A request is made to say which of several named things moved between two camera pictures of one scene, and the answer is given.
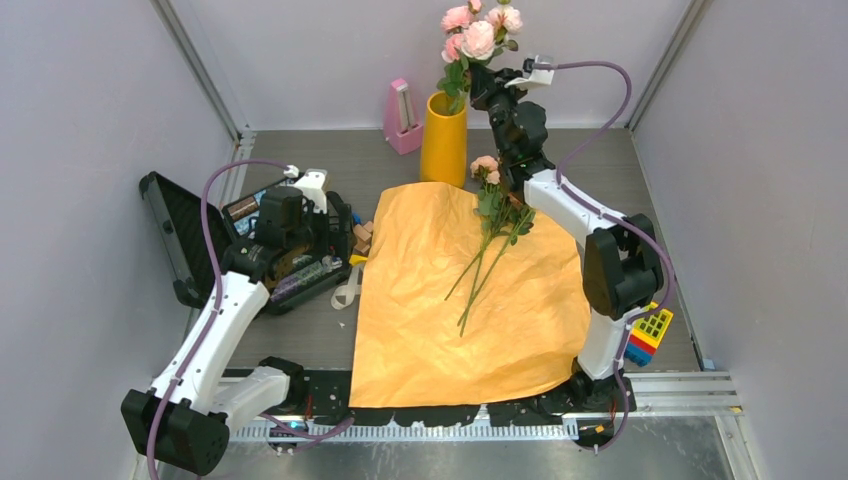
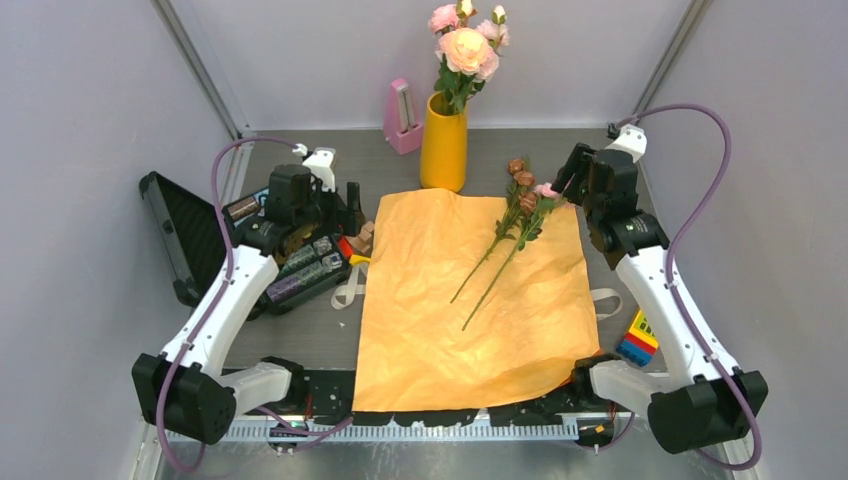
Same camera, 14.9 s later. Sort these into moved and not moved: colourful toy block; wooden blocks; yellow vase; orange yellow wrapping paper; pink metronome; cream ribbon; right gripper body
Moved: right gripper body
Not moved: colourful toy block; cream ribbon; yellow vase; pink metronome; orange yellow wrapping paper; wooden blocks
